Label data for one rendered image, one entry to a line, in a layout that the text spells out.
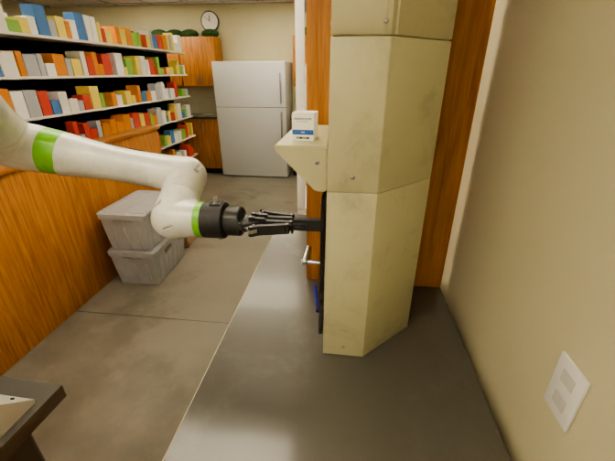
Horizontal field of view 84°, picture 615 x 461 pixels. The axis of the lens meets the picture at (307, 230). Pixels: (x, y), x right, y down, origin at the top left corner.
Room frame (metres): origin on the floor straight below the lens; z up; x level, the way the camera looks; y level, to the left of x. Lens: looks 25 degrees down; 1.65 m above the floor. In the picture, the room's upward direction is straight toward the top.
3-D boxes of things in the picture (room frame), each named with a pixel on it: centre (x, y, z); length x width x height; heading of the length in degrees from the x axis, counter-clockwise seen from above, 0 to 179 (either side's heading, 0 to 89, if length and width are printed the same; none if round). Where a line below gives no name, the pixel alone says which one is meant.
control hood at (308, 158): (0.88, 0.00, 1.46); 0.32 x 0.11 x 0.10; 173
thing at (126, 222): (2.72, 1.40, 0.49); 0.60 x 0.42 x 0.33; 173
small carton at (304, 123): (0.81, 0.01, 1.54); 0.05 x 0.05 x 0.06; 78
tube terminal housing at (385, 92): (0.86, -0.19, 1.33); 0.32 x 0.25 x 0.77; 173
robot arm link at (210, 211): (0.80, 0.23, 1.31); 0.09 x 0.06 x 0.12; 173
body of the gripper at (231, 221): (0.79, 0.16, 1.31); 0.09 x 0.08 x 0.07; 83
